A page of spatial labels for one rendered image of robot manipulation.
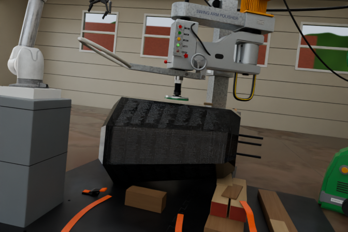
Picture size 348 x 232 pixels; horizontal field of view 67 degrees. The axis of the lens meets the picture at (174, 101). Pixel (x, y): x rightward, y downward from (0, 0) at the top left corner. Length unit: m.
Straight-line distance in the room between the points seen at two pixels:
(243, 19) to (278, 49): 6.23
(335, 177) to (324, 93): 6.29
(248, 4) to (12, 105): 2.08
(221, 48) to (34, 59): 1.49
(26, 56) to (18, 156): 0.64
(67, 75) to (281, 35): 7.32
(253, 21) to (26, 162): 2.10
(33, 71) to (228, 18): 1.62
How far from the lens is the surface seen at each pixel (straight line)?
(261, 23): 2.61
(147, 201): 2.13
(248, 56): 2.55
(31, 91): 1.85
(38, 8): 2.27
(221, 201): 1.99
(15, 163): 1.90
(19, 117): 1.84
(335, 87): 9.08
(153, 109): 2.28
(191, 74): 2.35
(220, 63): 2.41
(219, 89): 3.12
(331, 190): 2.86
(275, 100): 8.62
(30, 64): 1.96
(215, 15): 2.44
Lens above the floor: 0.96
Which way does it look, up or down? 3 degrees down
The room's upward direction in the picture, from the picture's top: 6 degrees clockwise
